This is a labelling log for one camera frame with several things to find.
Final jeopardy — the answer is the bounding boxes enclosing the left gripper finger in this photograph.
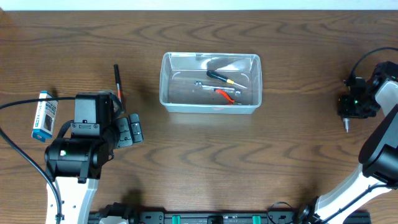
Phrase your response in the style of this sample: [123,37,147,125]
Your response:
[116,117,133,147]
[129,113,144,143]

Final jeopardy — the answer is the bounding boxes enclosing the stubby yellow black screwdriver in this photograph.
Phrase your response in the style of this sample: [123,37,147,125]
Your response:
[342,118,350,133]

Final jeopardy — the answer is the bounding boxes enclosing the black orange pen tool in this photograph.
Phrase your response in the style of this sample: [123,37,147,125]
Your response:
[113,64,124,107]

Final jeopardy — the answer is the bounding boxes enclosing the blue white product box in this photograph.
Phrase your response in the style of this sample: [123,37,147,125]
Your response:
[32,100,58,142]

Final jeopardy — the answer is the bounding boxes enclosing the silver offset wrench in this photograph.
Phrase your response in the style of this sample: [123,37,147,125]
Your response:
[195,81,242,95]

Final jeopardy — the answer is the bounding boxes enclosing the slim black yellow screwdriver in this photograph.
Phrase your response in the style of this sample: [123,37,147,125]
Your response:
[206,70,247,89]

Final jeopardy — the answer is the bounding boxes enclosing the red handled pliers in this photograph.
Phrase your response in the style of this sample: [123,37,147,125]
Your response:
[215,89,241,105]

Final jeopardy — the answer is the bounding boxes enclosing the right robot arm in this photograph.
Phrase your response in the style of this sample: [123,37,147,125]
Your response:
[294,61,397,224]

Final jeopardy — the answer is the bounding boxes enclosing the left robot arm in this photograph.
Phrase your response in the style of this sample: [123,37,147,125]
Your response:
[45,113,144,223]

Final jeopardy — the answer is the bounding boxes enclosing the clear plastic container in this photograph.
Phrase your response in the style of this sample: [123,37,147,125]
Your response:
[159,52,262,114]

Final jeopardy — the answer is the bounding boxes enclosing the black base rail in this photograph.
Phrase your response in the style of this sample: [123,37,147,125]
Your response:
[88,202,373,224]

